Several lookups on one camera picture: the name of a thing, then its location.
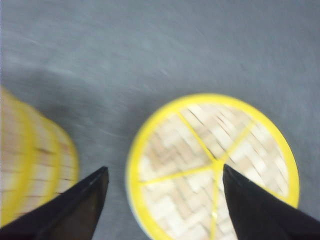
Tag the bamboo steamer basket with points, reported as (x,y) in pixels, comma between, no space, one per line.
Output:
(38,159)

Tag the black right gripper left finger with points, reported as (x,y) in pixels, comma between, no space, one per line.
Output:
(73,215)

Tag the woven bamboo steamer lid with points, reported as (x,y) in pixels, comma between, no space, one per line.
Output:
(176,170)

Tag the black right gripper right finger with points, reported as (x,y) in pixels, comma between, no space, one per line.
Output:
(258,215)

